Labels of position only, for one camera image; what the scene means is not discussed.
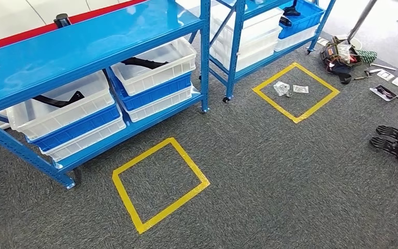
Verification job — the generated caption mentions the black parts in blue crate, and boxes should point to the black parts in blue crate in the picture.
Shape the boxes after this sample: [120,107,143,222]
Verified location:
[279,0,303,27]

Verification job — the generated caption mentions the black stanchion post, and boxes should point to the black stanchion post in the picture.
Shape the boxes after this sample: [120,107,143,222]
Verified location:
[53,13,72,29]

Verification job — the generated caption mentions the small hand tool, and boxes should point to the small hand tool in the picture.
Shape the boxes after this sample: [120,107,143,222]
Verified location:
[353,68,383,81]

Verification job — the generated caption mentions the crumpled clear plastic wrap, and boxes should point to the crumpled clear plastic wrap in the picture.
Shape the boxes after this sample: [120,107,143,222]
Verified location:
[273,81,291,98]

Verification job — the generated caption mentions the yellow tape floor square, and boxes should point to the yellow tape floor square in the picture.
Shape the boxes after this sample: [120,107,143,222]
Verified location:
[112,137,210,235]
[252,62,340,125]

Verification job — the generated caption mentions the white floor socket plate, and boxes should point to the white floor socket plate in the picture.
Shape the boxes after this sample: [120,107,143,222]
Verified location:
[377,70,395,82]

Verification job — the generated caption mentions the white plastic tube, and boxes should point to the white plastic tube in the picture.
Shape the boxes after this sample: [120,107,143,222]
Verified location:
[371,63,397,72]

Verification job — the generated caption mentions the white bucket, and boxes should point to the white bucket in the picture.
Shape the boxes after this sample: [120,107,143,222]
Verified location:
[336,34,363,51]

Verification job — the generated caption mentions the green patterned cloth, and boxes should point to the green patterned cloth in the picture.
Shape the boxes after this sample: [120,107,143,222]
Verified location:
[357,49,378,64]

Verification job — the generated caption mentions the blue metal shelf rack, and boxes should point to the blue metal shelf rack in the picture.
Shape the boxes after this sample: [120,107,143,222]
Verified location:
[189,0,337,104]
[0,0,211,190]

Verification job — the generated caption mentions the black part in crate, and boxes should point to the black part in crate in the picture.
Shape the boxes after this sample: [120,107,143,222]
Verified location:
[32,91,86,108]
[120,57,169,71]

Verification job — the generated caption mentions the black and tan tool bag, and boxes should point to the black and tan tool bag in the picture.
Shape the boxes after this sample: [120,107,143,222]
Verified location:
[320,36,363,85]

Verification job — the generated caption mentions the stack of white crates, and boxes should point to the stack of white crates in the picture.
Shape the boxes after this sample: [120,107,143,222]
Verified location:
[209,3,284,73]

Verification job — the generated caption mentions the steel side table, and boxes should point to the steel side table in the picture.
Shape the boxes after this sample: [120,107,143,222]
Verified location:
[346,0,379,43]

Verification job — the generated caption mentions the white car with red stripe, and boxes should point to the white car with red stripe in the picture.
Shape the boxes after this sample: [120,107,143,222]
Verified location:
[0,0,203,55]

